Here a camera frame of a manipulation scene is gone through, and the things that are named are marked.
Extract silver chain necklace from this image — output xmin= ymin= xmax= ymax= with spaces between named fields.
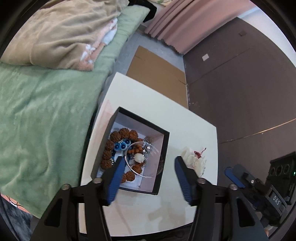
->
xmin=124 ymin=136 xmax=160 ymax=179

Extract beige comforter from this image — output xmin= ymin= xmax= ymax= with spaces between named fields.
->
xmin=1 ymin=0 xmax=129 ymax=71

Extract black jewelry box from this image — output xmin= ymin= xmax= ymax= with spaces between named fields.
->
xmin=91 ymin=107 xmax=170 ymax=195

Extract pink right curtain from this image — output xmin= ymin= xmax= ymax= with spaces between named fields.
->
xmin=145 ymin=0 xmax=255 ymax=55

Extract blue braided bracelet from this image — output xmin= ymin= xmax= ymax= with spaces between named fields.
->
xmin=114 ymin=138 xmax=132 ymax=151

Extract white wall socket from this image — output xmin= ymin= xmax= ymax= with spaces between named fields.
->
xmin=202 ymin=54 xmax=209 ymax=61

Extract black device with green light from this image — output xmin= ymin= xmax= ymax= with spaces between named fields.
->
xmin=266 ymin=152 xmax=295 ymax=205

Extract flat brown cardboard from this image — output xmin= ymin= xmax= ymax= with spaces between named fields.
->
xmin=126 ymin=46 xmax=188 ymax=108

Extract green bed sheet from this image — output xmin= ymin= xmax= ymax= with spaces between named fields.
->
xmin=1 ymin=5 xmax=149 ymax=217

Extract brown rudraksha bead bracelet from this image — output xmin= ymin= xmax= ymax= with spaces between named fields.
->
xmin=99 ymin=127 xmax=143 ymax=183

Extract white organza pouch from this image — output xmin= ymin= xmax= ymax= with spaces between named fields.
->
xmin=181 ymin=147 xmax=207 ymax=178

